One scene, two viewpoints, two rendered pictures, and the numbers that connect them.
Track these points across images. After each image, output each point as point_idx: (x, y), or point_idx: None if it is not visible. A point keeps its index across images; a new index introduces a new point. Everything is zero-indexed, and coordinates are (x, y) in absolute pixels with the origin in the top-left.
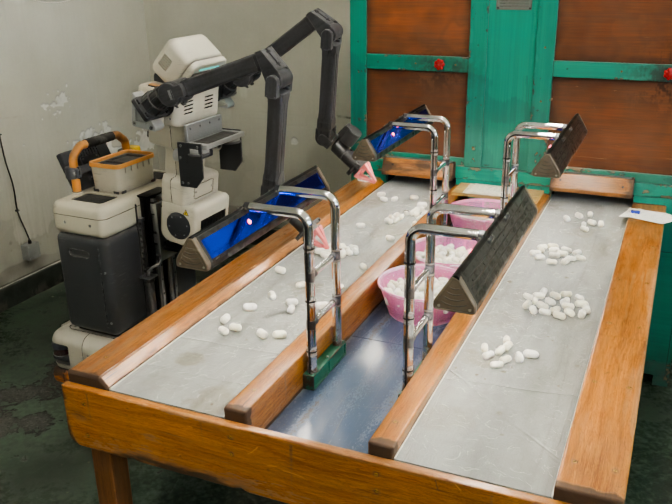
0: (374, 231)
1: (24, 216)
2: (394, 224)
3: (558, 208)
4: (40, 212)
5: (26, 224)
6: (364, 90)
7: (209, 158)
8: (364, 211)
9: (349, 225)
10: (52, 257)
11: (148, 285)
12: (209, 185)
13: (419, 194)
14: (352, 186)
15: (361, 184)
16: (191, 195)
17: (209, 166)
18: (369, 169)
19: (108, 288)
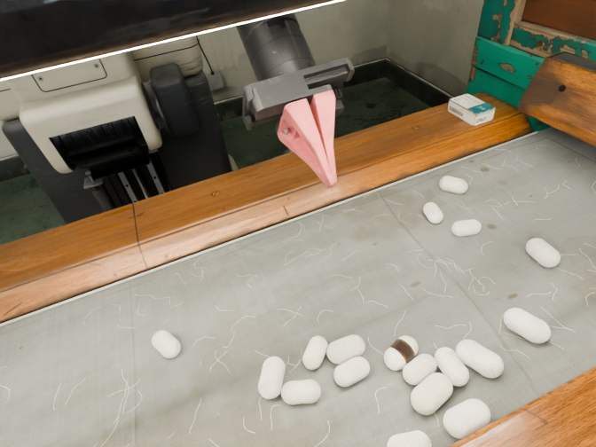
0: (160, 412)
1: (207, 47)
2: (280, 407)
3: None
4: (227, 44)
5: (210, 55)
6: None
7: (427, 2)
8: (314, 247)
9: (174, 308)
10: (242, 90)
11: (92, 192)
12: (89, 66)
13: (593, 231)
14: (405, 129)
15: (437, 128)
16: (26, 84)
17: (427, 12)
18: (310, 129)
19: (39, 184)
